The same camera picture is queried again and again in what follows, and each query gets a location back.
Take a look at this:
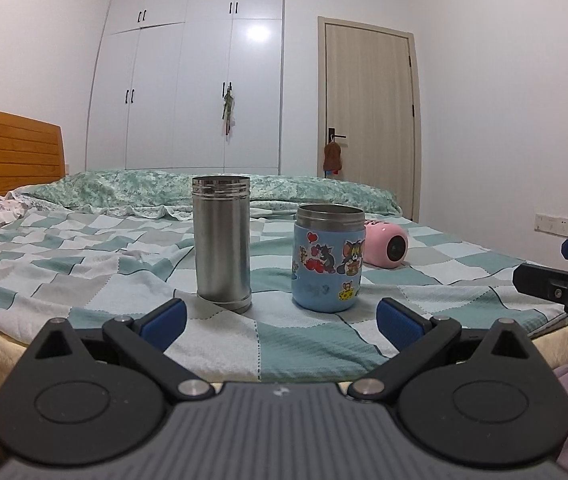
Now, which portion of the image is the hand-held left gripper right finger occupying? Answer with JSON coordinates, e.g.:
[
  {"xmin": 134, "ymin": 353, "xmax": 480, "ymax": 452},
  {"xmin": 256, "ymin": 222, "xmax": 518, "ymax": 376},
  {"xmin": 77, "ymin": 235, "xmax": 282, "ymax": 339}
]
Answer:
[{"xmin": 346, "ymin": 297, "xmax": 545, "ymax": 404}]

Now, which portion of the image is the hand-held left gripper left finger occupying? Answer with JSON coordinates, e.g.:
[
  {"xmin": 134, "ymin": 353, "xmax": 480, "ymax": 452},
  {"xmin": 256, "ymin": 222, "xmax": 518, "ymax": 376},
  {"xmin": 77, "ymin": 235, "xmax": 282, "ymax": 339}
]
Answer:
[{"xmin": 22, "ymin": 298, "xmax": 216, "ymax": 404}]

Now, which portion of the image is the blue cartoon print cup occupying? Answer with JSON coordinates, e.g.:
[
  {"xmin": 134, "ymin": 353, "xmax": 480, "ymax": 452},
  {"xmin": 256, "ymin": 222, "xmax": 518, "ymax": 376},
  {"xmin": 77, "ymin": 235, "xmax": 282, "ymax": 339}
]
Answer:
[{"xmin": 291, "ymin": 203, "xmax": 367, "ymax": 314}]

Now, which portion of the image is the tall stainless steel cup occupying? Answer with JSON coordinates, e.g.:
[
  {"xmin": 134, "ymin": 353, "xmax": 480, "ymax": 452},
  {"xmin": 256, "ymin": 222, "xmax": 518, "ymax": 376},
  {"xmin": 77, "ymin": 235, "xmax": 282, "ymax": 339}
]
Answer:
[{"xmin": 192, "ymin": 174, "xmax": 253, "ymax": 314}]

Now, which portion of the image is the pink round speaker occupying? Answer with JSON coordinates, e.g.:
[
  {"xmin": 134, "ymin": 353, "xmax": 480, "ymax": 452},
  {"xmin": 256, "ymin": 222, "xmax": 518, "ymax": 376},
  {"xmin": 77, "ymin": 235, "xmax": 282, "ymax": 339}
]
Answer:
[{"xmin": 364, "ymin": 222, "xmax": 409, "ymax": 268}]

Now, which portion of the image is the green white checkered blanket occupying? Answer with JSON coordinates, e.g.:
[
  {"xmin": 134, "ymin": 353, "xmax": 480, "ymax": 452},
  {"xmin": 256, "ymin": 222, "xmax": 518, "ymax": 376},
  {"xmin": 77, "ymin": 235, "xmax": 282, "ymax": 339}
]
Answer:
[{"xmin": 0, "ymin": 204, "xmax": 568, "ymax": 382}]

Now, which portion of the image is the green floral quilt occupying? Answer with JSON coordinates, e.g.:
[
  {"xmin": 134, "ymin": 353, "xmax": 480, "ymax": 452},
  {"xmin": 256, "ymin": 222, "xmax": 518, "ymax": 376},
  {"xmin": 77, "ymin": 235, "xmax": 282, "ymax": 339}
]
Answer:
[{"xmin": 28, "ymin": 169, "xmax": 401, "ymax": 220}]

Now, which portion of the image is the brown plush toy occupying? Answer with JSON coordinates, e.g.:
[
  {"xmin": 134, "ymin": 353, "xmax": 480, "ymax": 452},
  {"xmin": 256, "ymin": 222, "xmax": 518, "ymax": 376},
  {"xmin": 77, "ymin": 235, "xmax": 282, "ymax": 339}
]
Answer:
[{"xmin": 322, "ymin": 141, "xmax": 343, "ymax": 178}]

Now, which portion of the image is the light wooden door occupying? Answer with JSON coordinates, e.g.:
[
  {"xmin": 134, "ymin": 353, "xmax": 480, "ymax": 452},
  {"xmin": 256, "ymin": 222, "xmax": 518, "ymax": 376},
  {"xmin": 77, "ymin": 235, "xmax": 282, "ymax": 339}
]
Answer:
[{"xmin": 317, "ymin": 15, "xmax": 423, "ymax": 223}]

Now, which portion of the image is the green hanging ornament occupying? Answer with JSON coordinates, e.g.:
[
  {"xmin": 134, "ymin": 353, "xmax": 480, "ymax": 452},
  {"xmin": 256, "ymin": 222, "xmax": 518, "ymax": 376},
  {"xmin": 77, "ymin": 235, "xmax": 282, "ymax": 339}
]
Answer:
[{"xmin": 221, "ymin": 87, "xmax": 236, "ymax": 137}]

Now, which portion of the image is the wooden headboard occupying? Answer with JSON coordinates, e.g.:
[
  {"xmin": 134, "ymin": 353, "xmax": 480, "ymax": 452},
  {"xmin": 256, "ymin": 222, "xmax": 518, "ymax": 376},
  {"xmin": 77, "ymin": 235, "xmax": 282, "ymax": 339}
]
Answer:
[{"xmin": 0, "ymin": 104, "xmax": 65, "ymax": 206}]

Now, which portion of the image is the white wardrobe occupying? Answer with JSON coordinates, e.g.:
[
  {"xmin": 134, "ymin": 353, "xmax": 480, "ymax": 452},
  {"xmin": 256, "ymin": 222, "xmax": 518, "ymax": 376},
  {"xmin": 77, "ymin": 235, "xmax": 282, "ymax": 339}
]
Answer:
[{"xmin": 86, "ymin": 0, "xmax": 285, "ymax": 176}]

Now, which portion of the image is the white wall socket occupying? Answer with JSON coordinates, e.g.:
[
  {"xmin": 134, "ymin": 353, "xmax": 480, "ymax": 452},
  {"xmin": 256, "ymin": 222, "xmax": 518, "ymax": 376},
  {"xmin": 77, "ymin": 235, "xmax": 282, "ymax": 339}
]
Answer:
[{"xmin": 535, "ymin": 213, "xmax": 568, "ymax": 236}]

